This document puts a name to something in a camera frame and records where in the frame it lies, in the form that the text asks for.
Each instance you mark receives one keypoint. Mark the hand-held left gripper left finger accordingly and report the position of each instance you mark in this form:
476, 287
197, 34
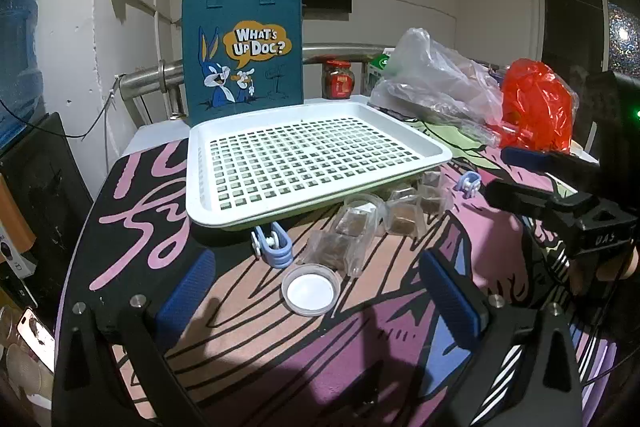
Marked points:
187, 292

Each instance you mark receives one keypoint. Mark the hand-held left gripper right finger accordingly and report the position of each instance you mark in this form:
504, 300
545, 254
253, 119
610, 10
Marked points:
450, 302

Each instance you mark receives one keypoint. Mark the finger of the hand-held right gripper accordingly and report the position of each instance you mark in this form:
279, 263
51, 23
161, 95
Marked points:
530, 157
520, 199

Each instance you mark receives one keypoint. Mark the blue white plastic clip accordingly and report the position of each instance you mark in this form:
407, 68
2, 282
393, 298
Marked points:
467, 187
277, 252

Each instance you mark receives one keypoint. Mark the white slotted plastic tray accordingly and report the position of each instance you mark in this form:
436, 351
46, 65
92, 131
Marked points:
210, 214

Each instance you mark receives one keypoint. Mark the brown cube clear packet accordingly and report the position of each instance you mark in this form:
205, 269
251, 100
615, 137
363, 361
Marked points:
327, 249
352, 224
405, 217
432, 202
431, 179

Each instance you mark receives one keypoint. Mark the clear plastic cup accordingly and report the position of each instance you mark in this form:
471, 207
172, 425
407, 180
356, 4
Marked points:
370, 239

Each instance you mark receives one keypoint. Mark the clear white round lid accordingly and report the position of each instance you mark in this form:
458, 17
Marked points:
310, 291

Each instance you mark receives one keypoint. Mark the person's right hand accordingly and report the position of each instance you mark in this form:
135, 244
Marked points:
582, 277

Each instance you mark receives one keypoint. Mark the red plastic bag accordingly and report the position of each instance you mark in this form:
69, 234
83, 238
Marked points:
535, 107

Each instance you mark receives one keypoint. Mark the small clear plastic box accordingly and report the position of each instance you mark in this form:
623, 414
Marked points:
480, 134

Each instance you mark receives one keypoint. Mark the clear plastic bag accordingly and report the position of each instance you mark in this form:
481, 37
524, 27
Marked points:
430, 77

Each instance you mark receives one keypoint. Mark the pink black printed mat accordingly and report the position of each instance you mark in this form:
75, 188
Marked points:
300, 357

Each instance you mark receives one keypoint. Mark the dark window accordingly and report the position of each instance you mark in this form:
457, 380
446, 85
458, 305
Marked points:
570, 17

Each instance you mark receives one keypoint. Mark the smartphone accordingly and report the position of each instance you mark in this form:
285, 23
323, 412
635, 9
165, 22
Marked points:
35, 337

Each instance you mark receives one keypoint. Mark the black chair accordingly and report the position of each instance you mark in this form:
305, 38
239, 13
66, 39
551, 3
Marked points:
45, 207

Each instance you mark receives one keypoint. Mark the green white carton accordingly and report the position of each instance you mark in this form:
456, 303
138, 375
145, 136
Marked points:
375, 74

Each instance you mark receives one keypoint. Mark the glass jar red label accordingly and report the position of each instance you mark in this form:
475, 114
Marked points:
339, 82

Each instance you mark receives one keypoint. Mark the steel railing pipe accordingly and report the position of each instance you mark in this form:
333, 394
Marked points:
150, 79

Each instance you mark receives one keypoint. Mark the teal cartoon tote bag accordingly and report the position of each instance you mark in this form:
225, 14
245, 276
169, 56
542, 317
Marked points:
280, 97

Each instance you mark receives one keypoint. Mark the blue water jug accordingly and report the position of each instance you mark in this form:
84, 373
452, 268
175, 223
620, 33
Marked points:
17, 57

